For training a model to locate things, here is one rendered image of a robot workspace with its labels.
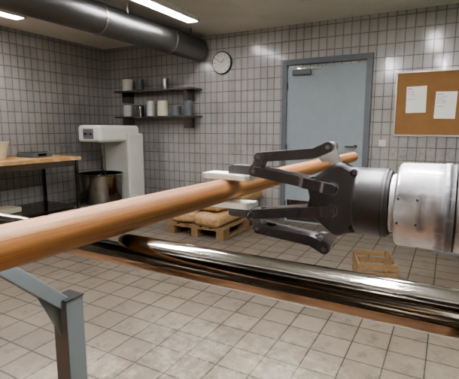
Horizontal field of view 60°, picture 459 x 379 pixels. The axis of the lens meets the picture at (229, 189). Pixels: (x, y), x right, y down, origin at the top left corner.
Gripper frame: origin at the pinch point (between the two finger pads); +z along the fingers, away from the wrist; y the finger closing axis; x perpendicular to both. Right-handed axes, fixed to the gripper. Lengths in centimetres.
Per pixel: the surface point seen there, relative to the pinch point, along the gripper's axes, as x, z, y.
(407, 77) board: 463, 22, -67
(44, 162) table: 275, 416, 34
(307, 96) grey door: 462, 140, -50
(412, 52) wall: 465, 19, -95
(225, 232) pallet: 339, 192, 110
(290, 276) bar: -20.3, -16.0, 2.3
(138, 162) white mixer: 416, 388, 42
